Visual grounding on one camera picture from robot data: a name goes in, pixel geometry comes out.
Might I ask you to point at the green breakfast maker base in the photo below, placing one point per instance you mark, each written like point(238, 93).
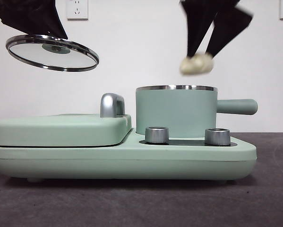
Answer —
point(131, 163)

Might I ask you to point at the pleated white bun green dots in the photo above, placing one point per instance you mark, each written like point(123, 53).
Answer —
point(196, 65)

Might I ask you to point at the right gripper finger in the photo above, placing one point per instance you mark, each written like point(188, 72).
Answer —
point(200, 21)
point(228, 26)

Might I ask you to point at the silver control knob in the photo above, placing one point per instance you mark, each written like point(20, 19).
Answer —
point(156, 136)
point(217, 137)

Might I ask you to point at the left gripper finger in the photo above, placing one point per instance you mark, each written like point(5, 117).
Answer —
point(54, 21)
point(20, 16)

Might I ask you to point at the green griddle cover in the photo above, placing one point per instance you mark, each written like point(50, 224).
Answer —
point(61, 132)

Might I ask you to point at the glass pot lid green knob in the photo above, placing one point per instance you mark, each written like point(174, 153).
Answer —
point(54, 56)

